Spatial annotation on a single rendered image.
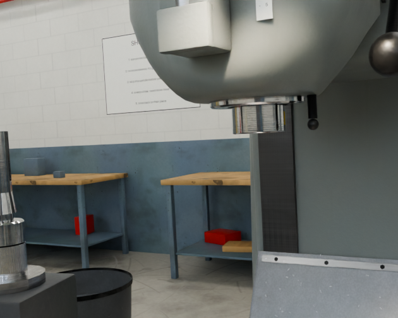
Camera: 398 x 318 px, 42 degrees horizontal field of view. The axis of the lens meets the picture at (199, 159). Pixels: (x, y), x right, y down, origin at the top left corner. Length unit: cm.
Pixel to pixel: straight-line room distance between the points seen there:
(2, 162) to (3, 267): 13
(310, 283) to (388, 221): 15
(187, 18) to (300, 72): 10
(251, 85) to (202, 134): 487
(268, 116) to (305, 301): 46
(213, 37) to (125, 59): 544
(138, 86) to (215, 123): 100
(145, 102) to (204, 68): 522
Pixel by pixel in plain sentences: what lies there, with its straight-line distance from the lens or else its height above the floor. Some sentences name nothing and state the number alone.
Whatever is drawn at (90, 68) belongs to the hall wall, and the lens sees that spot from 608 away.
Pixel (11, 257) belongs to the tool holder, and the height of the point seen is 114.
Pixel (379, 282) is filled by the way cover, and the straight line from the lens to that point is 84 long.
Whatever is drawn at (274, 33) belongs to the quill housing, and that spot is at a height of 135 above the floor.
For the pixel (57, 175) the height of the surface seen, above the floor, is 91.
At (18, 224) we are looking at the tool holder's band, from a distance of 68.
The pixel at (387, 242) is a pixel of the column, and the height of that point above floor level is 110.
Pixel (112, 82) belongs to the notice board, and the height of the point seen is 188.
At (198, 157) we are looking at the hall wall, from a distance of 528.
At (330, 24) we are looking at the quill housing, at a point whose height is 136.
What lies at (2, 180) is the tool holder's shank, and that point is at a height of 124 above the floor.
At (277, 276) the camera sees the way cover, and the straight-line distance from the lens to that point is 88.
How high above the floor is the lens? 128
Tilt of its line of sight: 3 degrees down
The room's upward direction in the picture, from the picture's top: 3 degrees counter-clockwise
